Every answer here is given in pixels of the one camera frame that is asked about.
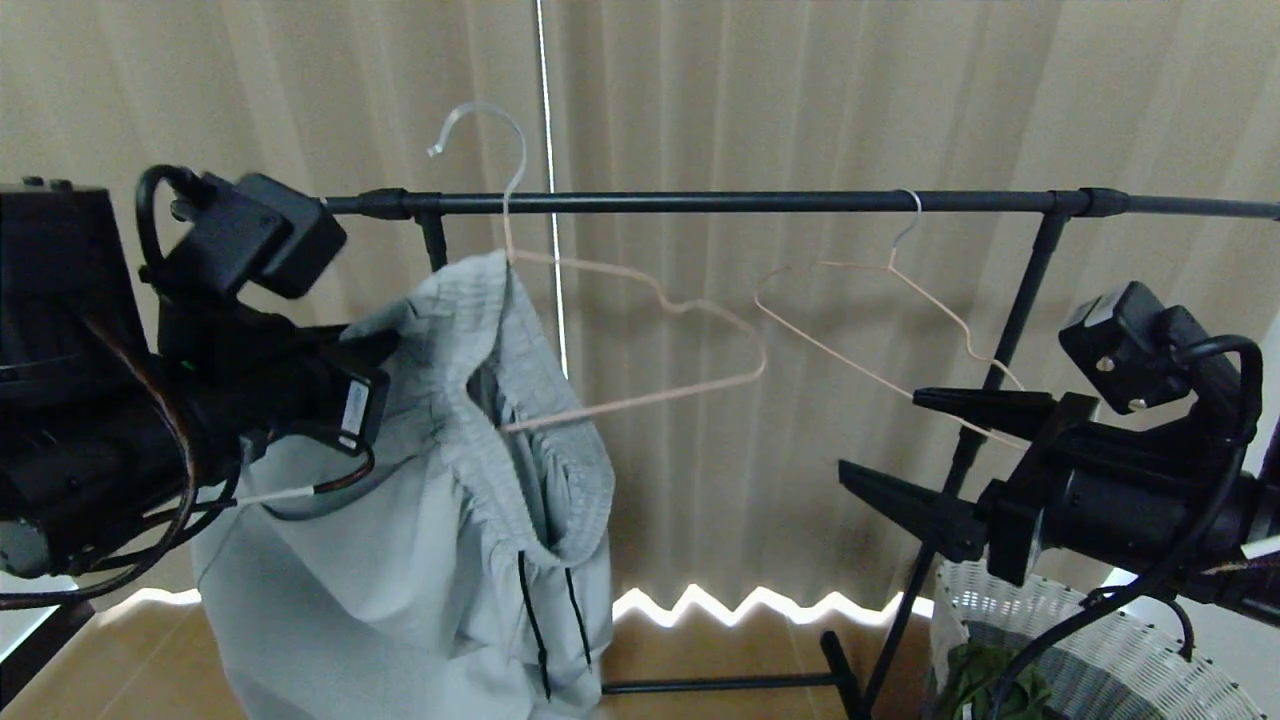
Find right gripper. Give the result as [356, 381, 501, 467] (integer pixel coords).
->
[838, 390, 1251, 586]

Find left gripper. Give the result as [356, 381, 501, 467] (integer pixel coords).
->
[195, 325, 391, 456]

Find pink clothes hanger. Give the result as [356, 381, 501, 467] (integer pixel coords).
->
[752, 188, 1031, 451]
[427, 100, 769, 436]

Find green long-sleeved shirt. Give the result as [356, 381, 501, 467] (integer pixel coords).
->
[935, 640, 1056, 720]

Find pale grey shorts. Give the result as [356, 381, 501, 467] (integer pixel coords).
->
[190, 250, 618, 720]

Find white laundry basket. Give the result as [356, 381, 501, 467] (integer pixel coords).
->
[930, 560, 1273, 720]

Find black clothes rack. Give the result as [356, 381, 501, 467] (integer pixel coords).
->
[320, 186, 1280, 720]

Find beige curtain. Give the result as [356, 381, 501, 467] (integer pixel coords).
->
[0, 0, 1280, 626]

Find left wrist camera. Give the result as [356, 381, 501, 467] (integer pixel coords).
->
[165, 172, 348, 301]

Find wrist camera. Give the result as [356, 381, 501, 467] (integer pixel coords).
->
[1058, 282, 1263, 446]
[165, 172, 348, 301]

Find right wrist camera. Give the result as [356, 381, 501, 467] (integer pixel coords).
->
[1058, 282, 1263, 446]

